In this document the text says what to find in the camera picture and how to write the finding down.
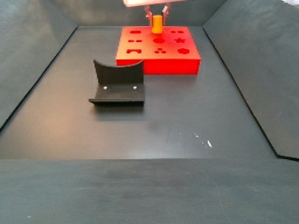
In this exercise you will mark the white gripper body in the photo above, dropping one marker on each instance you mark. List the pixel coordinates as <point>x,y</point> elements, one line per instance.
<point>134,3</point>

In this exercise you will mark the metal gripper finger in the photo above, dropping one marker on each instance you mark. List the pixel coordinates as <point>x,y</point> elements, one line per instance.
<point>166,12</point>
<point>148,14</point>

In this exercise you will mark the orange oval peg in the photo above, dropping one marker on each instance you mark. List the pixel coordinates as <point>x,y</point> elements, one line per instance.
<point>158,24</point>

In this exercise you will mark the red shape sorter box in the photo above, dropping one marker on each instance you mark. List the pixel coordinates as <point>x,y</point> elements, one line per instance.
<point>168,53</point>

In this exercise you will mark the black curved holder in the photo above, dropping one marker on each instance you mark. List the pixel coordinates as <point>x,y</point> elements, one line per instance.
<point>120,84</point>

